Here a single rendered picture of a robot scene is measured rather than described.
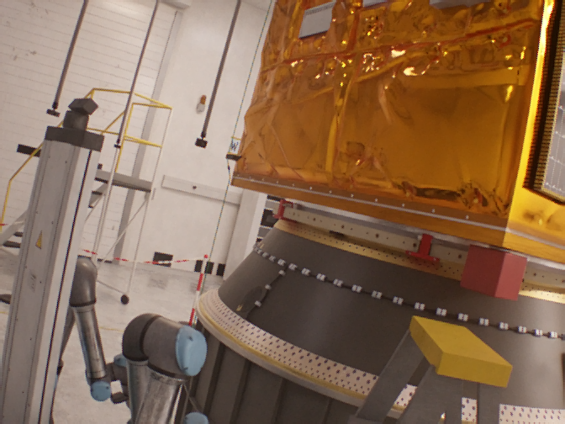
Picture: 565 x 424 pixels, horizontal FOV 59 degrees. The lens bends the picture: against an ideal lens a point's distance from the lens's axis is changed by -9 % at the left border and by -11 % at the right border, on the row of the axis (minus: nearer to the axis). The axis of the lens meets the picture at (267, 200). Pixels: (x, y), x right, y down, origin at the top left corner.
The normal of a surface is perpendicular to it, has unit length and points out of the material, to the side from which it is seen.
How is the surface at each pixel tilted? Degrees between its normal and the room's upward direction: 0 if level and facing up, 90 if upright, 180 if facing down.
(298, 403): 90
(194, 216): 90
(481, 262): 90
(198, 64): 90
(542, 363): 62
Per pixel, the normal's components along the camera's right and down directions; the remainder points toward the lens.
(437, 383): -0.10, -0.08
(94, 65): 0.48, 0.12
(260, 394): -0.68, -0.17
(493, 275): -0.85, -0.21
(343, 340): -0.36, -0.57
